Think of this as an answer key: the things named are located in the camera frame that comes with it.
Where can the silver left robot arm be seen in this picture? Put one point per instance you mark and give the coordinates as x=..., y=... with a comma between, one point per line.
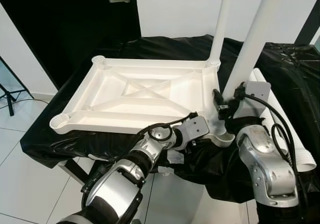
x=115, y=184

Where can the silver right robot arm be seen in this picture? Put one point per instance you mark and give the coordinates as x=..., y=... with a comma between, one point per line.
x=265, y=169

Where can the black plastic cover sheet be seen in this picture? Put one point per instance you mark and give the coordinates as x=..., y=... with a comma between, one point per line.
x=60, y=139

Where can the black door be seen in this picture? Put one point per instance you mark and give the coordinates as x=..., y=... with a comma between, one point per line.
x=60, y=23

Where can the black tripod stand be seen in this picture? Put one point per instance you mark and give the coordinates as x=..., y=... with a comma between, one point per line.
x=7, y=91

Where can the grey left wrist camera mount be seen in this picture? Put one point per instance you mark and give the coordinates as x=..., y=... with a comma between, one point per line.
x=192, y=129

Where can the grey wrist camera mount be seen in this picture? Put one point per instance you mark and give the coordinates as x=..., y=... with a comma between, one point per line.
x=256, y=96
x=192, y=129

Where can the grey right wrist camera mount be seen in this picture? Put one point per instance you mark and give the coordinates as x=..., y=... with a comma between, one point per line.
x=256, y=96

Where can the black wall pillar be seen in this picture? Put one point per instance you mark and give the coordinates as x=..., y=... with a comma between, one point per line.
x=310, y=21

